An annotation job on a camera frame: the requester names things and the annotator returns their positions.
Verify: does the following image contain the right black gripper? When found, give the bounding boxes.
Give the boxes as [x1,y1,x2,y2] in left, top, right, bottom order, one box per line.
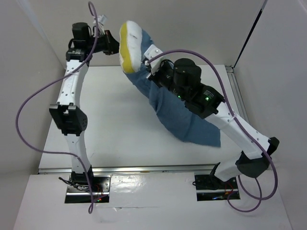
[146,60,187,101]

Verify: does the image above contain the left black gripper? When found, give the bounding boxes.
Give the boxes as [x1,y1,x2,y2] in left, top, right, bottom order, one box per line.
[86,29,126,55]

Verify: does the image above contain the white pillow with yellow edge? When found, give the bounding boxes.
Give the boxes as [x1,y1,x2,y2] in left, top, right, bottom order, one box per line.
[119,21,142,74]

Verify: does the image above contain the blue pillowcase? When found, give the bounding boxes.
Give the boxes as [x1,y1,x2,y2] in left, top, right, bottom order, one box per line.
[124,27,222,148]

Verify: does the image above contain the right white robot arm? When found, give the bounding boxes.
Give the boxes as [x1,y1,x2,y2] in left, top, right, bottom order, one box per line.
[146,58,279,188]

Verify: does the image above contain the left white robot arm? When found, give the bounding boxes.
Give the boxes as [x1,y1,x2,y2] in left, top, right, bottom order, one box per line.
[49,23,119,191]

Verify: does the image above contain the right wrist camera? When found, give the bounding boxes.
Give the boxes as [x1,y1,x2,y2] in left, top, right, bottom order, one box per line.
[143,45,164,75]

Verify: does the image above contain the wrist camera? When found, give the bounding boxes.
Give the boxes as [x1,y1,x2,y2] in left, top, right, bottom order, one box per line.
[143,45,164,75]
[92,14,107,37]

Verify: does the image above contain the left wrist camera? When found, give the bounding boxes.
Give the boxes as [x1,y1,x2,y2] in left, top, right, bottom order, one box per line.
[92,14,107,37]

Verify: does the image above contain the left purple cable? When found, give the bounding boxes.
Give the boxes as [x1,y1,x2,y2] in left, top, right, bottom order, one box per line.
[15,1,106,214]

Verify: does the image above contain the right aluminium rail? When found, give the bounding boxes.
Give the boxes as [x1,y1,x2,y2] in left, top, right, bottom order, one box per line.
[225,66,249,123]

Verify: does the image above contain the aluminium rail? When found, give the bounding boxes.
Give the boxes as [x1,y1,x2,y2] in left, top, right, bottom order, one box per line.
[225,66,249,123]
[38,163,221,174]

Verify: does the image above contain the front aluminium rail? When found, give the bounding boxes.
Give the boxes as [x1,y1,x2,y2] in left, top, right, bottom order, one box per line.
[38,163,221,174]

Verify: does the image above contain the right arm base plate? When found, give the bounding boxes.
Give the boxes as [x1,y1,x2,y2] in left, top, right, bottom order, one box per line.
[192,174,240,201]

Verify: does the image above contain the black corner post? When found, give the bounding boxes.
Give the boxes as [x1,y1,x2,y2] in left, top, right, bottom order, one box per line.
[232,0,267,68]

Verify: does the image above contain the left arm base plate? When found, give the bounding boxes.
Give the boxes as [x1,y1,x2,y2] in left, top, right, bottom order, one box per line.
[64,175,111,204]

